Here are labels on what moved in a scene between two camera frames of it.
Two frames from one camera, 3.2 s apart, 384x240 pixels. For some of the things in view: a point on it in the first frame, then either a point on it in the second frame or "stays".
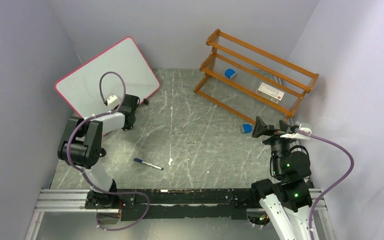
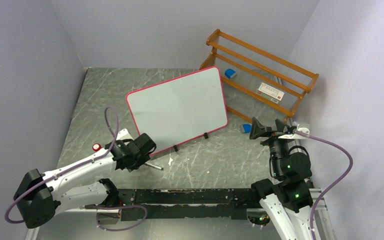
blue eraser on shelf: (229, 72) stays
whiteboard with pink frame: (122, 70) to (180, 109)
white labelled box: (270, 93) stays
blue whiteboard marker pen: (140, 161) stays
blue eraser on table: (247, 128) stays
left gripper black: (125, 128) to (142, 159)
